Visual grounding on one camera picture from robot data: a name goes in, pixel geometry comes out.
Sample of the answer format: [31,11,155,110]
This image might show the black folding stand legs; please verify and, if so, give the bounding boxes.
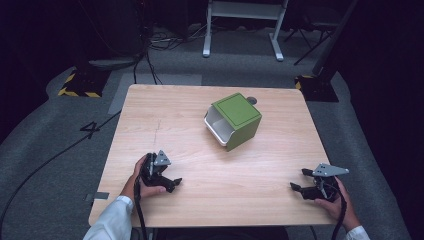
[283,18,338,67]

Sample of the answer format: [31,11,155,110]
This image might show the green box with white inside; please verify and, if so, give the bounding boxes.
[203,92,263,153]

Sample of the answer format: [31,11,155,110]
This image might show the black slanted stand post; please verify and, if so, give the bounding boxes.
[311,0,360,78]

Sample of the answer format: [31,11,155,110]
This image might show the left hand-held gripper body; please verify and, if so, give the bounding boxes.
[139,149,173,188]

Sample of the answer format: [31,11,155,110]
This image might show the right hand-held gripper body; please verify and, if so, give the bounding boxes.
[311,162,351,203]

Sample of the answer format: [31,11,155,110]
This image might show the person's right hand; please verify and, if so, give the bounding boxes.
[313,176,363,233]

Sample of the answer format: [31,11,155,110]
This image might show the left hand-held gripper black cable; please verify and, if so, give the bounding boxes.
[133,175,150,240]

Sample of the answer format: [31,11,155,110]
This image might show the right hand-held gripper black cable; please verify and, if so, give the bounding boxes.
[329,184,348,240]

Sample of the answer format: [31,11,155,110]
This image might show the black yellow striped stand base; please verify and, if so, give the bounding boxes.
[294,74,340,103]
[57,67,112,99]

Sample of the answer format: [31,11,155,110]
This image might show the person's left hand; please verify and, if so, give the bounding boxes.
[119,154,167,203]

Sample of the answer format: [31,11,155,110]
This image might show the grey tape strip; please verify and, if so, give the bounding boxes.
[84,191,111,203]

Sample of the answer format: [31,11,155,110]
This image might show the white metal desk frame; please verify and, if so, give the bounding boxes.
[202,0,290,63]

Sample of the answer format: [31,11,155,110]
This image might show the hand-held gripper black cable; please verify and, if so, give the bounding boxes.
[329,184,348,240]
[133,175,150,240]

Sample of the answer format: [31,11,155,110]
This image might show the bundle of black floor cables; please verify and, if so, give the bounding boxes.
[132,29,188,86]

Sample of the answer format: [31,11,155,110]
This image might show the long black floor cable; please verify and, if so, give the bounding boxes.
[0,110,122,236]

